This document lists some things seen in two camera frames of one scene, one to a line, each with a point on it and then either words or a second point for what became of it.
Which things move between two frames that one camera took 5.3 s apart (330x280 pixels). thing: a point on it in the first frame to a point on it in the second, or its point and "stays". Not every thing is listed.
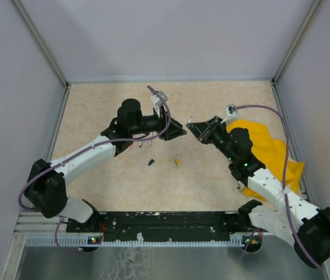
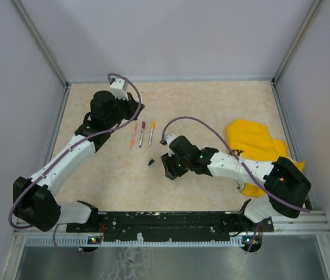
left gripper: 163,121 to 132,105
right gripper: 201,130 to 171,171
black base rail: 165,225 stays
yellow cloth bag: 269,153 stays
